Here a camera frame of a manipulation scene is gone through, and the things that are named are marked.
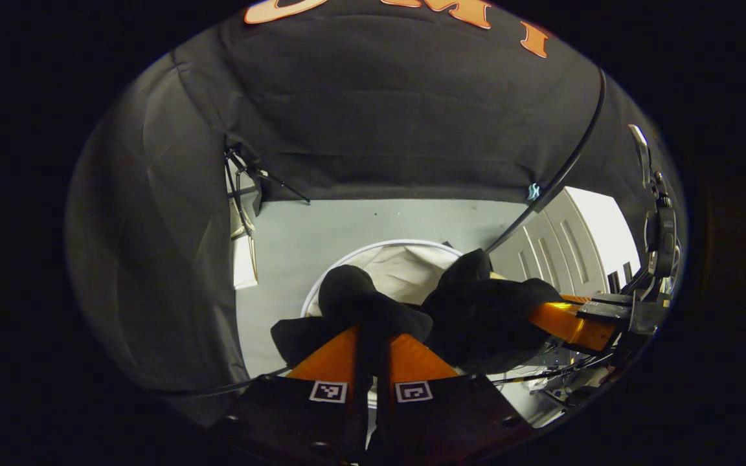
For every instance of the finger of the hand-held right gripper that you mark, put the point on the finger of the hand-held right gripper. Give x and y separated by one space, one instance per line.
574 327

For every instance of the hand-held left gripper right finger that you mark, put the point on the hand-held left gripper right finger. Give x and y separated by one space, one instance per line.
451 414

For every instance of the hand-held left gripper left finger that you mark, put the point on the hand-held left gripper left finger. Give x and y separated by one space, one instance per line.
282 414

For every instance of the black knit sweater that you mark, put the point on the black knit sweater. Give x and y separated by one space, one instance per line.
476 310

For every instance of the white laundry hamper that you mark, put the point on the white laundry hamper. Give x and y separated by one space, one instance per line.
405 272

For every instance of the small blue clip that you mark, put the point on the small blue clip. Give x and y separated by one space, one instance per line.
533 191

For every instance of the white board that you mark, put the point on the white board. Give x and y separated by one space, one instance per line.
245 265

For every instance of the black tripod stand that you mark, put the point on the black tripod stand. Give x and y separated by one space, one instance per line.
258 194

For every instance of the black backdrop cloth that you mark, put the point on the black backdrop cloth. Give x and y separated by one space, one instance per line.
379 116

